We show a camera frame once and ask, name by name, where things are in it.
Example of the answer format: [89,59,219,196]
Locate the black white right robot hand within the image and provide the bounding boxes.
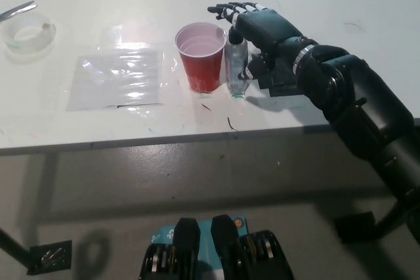
[207,1,314,81]

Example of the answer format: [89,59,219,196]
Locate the clear pump soap bottle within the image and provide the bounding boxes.
[224,26,249,99]

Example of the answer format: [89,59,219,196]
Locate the black teal robot torso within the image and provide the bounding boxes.
[138,214,295,280]

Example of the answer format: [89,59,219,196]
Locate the black tape square patch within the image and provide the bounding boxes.
[258,60,306,98]

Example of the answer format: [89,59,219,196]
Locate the red plastic cup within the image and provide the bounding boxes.
[174,22,228,94]

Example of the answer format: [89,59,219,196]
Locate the clear plastic sheet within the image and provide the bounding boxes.
[65,48,165,112]

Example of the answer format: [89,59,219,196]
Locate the black floor tape patch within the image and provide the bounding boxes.
[27,239,74,276]
[334,211,379,245]

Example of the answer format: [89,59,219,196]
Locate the clear tape roll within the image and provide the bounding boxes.
[1,12,58,55]

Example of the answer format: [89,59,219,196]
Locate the silver scissors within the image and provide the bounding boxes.
[0,0,38,20]

